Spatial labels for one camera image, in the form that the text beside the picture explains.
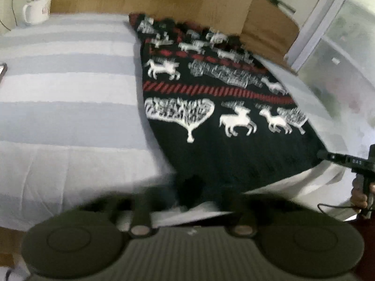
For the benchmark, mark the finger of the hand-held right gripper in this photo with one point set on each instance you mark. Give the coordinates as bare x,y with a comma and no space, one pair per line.
331,156

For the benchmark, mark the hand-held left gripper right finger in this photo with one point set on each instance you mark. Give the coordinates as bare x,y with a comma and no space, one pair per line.
249,212

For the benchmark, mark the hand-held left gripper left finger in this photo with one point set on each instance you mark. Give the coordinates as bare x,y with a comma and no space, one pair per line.
143,210

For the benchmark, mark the black patterned knit sweater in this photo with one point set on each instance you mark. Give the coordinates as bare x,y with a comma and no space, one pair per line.
222,102

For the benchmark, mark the person's right hand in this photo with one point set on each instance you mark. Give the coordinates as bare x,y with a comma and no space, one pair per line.
358,196

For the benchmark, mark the brown cushion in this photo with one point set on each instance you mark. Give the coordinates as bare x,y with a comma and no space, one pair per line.
268,32

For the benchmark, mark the white enamel mug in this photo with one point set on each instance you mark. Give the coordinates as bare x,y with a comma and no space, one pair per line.
38,8

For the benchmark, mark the white window frame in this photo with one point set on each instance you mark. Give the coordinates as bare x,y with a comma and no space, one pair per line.
319,20

